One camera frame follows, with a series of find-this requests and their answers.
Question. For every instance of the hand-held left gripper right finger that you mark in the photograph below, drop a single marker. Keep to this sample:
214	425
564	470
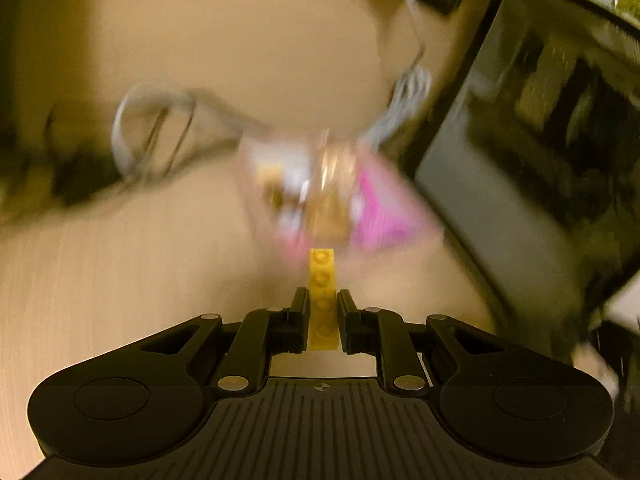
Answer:
345	321

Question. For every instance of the black monitor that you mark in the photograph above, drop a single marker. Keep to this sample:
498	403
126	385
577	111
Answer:
505	200

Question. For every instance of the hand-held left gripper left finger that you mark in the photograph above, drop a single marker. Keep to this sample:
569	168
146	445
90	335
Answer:
300	321

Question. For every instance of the pink cardboard box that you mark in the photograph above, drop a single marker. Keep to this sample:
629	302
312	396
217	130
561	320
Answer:
385	210

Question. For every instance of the yellow toy brick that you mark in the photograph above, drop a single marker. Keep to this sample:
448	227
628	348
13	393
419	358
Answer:
322	280

